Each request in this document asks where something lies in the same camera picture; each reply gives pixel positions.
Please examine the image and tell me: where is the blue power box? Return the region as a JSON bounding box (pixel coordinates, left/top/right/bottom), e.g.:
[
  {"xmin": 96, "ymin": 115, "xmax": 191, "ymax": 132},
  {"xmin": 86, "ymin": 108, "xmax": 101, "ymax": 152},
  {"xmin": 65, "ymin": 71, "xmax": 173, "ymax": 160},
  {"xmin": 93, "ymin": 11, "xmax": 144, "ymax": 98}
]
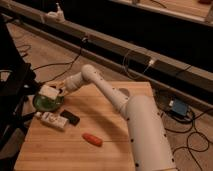
[{"xmin": 169, "ymin": 99, "xmax": 188, "ymax": 117}]

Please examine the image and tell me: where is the black floor cable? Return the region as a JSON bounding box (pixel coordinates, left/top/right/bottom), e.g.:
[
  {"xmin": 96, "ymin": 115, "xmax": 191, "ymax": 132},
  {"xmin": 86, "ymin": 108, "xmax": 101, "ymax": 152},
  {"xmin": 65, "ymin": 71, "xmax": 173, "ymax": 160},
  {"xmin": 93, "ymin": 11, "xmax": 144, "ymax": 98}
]
[{"xmin": 16, "ymin": 39, "xmax": 88, "ymax": 84}]

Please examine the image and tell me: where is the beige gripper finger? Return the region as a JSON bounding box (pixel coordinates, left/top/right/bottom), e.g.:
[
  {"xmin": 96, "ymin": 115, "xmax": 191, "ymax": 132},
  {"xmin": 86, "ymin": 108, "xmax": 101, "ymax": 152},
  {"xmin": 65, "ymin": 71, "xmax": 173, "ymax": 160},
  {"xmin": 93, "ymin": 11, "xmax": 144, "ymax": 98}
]
[
  {"xmin": 57, "ymin": 87, "xmax": 66, "ymax": 97},
  {"xmin": 50, "ymin": 81, "xmax": 64, "ymax": 88}
]

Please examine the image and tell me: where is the black tripod stand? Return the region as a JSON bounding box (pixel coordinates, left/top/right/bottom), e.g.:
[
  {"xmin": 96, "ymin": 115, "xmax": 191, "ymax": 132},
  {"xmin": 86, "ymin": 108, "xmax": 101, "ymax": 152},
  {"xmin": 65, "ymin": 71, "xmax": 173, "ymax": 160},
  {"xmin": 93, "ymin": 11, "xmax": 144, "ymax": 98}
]
[{"xmin": 0, "ymin": 16, "xmax": 43, "ymax": 151}]

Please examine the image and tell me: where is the small white cup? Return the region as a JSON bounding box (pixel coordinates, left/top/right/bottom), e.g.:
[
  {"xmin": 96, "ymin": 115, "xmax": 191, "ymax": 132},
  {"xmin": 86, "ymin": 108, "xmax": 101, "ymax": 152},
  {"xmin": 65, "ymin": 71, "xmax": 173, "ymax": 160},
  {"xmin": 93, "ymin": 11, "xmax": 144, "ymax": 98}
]
[{"xmin": 119, "ymin": 88, "xmax": 130, "ymax": 97}]

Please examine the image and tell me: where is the white sponge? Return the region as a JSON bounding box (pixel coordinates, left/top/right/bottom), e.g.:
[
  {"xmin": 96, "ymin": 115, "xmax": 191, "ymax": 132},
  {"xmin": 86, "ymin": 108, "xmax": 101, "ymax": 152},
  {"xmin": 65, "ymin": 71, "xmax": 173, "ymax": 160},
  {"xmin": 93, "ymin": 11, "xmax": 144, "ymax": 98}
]
[{"xmin": 39, "ymin": 85, "xmax": 59, "ymax": 100}]

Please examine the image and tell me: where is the orange carrot toy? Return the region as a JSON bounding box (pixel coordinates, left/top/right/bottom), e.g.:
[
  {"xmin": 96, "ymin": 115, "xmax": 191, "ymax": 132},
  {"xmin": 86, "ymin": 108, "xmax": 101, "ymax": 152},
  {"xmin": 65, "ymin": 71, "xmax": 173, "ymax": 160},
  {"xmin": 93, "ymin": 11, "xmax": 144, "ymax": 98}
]
[{"xmin": 82, "ymin": 133, "xmax": 103, "ymax": 147}]

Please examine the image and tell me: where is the green ceramic bowl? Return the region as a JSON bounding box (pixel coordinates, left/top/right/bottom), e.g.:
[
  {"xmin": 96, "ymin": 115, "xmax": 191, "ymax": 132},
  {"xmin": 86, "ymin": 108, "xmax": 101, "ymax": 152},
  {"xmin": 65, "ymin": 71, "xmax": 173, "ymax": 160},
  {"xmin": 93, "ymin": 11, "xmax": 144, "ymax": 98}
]
[{"xmin": 33, "ymin": 94, "xmax": 64, "ymax": 112}]

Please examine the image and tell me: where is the black cable by rug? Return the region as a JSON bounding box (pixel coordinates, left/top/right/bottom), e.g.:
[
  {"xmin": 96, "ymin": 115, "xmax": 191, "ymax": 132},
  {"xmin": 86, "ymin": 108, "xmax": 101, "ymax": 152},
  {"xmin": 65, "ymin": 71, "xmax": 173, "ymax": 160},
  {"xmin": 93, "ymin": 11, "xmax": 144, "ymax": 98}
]
[{"xmin": 163, "ymin": 106, "xmax": 213, "ymax": 171}]

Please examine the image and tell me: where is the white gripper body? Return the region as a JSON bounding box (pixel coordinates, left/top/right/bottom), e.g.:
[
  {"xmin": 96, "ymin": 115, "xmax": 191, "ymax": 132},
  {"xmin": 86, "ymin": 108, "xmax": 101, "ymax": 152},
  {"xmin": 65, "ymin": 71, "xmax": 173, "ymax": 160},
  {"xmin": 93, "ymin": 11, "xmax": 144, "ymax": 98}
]
[{"xmin": 62, "ymin": 76, "xmax": 82, "ymax": 94}]

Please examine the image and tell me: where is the white object on rail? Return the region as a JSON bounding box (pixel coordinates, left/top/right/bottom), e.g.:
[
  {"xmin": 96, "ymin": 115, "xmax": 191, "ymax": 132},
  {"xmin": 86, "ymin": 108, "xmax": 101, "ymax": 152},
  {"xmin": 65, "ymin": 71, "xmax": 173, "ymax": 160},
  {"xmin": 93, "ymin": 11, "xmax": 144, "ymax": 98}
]
[{"xmin": 46, "ymin": 4, "xmax": 65, "ymax": 22}]

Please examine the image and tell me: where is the black rectangular block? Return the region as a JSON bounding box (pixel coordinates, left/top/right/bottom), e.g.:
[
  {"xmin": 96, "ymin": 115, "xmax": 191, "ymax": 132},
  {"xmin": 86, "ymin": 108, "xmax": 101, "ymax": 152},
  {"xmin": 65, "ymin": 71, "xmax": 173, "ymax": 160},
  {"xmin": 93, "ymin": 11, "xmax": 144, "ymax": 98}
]
[{"xmin": 60, "ymin": 110, "xmax": 80, "ymax": 126}]

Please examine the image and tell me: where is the white plug on rail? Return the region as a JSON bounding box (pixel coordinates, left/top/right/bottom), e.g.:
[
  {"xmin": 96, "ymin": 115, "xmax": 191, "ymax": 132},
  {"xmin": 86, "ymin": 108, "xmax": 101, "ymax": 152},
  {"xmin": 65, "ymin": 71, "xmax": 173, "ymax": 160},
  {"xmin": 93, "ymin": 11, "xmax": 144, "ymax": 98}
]
[{"xmin": 144, "ymin": 59, "xmax": 155, "ymax": 72}]

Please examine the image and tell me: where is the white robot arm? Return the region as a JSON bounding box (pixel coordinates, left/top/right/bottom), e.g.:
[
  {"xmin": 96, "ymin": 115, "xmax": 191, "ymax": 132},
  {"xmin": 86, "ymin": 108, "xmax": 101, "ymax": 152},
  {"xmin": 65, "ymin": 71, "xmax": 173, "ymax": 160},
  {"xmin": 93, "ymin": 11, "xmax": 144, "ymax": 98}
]
[{"xmin": 51, "ymin": 64, "xmax": 177, "ymax": 171}]

